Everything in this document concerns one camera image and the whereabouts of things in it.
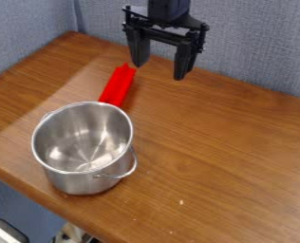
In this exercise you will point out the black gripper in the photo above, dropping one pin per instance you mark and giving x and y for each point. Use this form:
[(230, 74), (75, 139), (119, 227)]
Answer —
[(167, 23)]

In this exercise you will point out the grey device below table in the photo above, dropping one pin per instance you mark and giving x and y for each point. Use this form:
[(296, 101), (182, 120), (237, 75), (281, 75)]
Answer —
[(10, 234)]

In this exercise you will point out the red rectangular block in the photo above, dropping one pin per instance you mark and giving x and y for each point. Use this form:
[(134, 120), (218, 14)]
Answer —
[(118, 85)]

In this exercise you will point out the metal pot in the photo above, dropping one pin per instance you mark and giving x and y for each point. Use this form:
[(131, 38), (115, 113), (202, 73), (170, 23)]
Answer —
[(82, 144)]

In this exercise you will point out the white object below table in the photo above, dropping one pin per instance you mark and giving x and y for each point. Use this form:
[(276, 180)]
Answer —
[(71, 234)]

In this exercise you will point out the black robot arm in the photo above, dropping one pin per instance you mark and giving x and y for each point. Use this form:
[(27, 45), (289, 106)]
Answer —
[(165, 22)]

